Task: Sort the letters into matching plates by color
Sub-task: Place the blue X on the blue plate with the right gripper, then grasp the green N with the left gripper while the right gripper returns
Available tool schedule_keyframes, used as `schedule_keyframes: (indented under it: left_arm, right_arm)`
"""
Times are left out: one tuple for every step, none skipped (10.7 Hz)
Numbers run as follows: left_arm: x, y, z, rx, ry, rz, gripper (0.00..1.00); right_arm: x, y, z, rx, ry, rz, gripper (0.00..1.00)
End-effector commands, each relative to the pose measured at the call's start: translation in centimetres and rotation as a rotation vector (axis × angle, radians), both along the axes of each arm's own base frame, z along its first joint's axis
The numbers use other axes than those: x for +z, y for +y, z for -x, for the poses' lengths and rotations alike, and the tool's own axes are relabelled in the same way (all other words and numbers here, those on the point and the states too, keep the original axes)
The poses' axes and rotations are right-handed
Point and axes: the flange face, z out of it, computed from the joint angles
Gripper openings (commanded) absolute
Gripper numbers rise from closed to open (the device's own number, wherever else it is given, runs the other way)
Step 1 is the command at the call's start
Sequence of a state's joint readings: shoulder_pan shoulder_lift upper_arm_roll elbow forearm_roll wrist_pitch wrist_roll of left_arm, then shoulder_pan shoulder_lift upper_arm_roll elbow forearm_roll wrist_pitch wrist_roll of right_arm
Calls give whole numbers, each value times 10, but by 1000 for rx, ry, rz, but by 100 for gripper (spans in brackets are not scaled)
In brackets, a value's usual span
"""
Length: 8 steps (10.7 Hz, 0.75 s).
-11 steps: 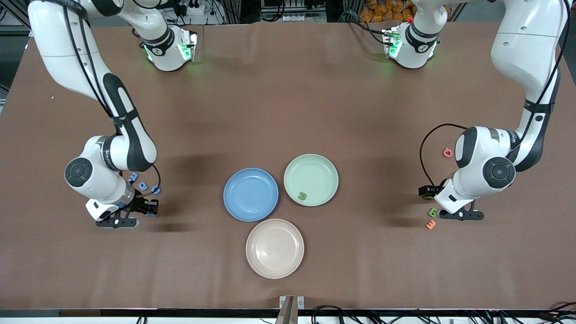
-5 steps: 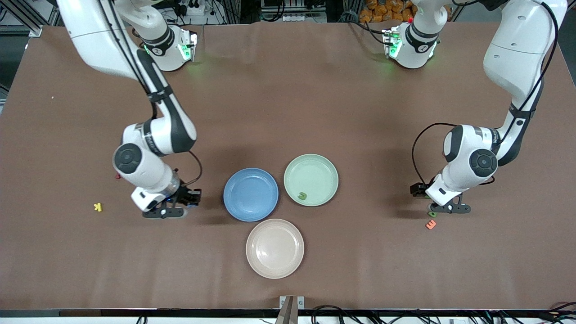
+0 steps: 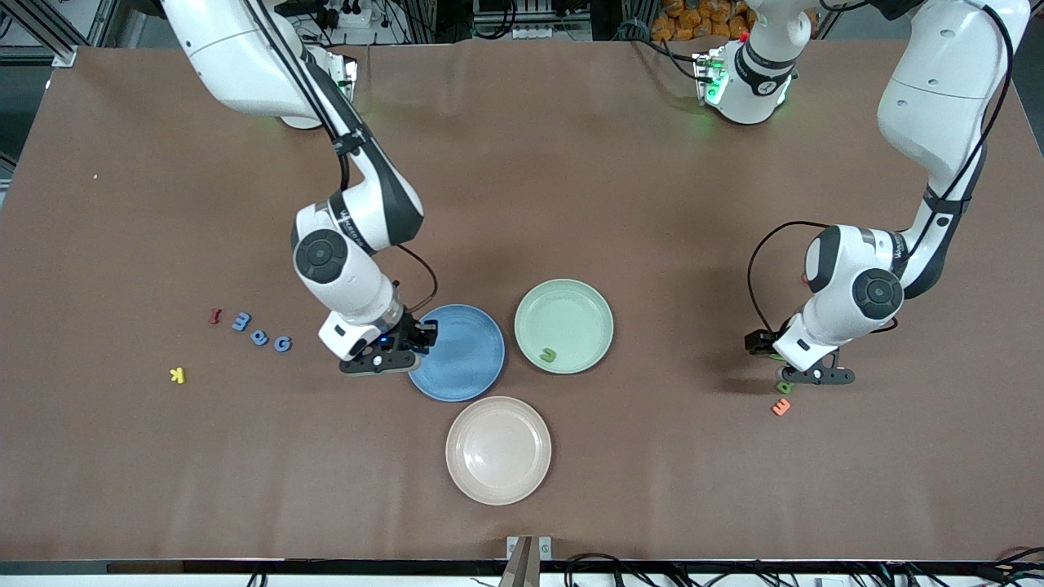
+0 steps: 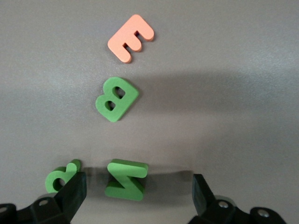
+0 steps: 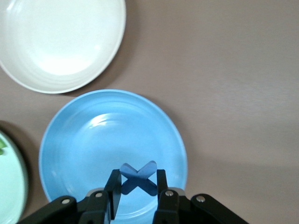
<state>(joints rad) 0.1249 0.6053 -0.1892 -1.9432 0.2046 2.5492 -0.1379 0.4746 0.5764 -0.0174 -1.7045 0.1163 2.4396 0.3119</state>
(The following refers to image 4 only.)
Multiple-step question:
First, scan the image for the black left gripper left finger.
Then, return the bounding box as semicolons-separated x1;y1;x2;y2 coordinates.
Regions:
0;171;87;224

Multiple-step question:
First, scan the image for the green foam letter P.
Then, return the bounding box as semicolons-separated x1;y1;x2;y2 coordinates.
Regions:
44;159;82;194

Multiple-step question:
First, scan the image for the orange foam letter E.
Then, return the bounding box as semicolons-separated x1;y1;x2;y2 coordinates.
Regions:
107;14;155;64

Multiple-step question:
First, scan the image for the green foam letter N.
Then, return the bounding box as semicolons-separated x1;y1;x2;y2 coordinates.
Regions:
104;158;149;202

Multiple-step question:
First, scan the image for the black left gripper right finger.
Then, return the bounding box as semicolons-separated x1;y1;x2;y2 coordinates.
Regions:
186;174;288;224

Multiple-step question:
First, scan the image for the green foam letter B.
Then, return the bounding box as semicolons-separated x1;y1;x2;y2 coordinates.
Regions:
95;77;140;123

